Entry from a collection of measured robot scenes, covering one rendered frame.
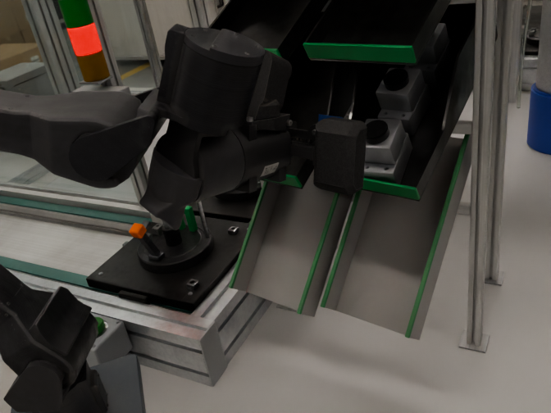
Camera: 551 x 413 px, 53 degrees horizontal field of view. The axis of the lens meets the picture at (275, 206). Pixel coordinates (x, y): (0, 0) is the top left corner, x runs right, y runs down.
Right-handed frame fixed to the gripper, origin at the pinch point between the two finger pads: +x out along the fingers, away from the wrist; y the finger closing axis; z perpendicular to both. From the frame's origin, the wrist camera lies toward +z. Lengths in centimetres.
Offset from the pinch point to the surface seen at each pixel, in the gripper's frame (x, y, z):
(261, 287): 14.9, 17.1, -28.1
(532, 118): 102, 2, -12
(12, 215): 20, 102, -37
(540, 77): 100, 1, -2
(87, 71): 18, 61, 1
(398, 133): 13.7, -3.7, -1.5
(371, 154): 11.8, -1.6, -3.8
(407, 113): 19.3, -2.1, 0.0
